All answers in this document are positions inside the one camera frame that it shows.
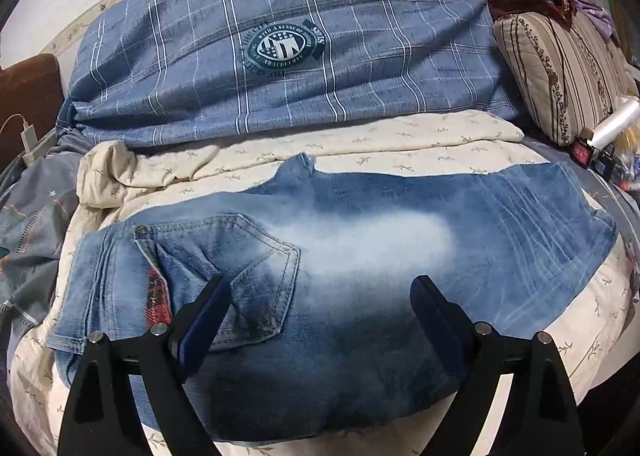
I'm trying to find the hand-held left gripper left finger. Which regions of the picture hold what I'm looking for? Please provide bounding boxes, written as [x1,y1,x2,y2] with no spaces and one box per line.
[56,274,233,456]

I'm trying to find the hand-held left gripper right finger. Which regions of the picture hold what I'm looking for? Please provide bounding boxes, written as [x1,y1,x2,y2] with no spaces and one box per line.
[409,275,586,456]

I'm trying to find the brown headboard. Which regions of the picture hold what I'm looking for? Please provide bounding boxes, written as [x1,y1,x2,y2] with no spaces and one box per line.
[0,53,63,167]

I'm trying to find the white power strip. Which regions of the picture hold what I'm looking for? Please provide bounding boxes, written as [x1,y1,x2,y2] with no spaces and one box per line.
[22,128,57,165]

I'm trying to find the small red box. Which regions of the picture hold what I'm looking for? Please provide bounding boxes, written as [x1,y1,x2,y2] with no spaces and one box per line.
[572,133,594,167]

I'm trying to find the purple cloth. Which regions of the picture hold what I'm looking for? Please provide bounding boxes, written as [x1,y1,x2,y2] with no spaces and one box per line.
[560,0,621,46]

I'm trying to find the blue denim pants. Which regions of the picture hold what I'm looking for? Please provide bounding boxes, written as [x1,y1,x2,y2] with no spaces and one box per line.
[52,152,617,442]

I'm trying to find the grey star-print quilt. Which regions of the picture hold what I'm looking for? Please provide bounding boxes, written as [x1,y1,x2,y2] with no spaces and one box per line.
[0,128,101,367]

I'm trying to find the cream leaf-print blanket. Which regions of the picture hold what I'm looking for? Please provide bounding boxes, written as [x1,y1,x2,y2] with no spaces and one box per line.
[10,108,640,456]

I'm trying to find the blue plaid quilt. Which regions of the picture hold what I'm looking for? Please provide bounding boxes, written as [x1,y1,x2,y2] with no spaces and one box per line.
[56,0,526,147]

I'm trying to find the striped floral pillow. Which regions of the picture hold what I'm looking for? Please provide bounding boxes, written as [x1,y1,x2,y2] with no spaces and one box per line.
[492,10,638,147]

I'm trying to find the white plastic roll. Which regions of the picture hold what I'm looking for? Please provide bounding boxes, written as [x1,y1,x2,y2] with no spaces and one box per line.
[590,96,640,149]

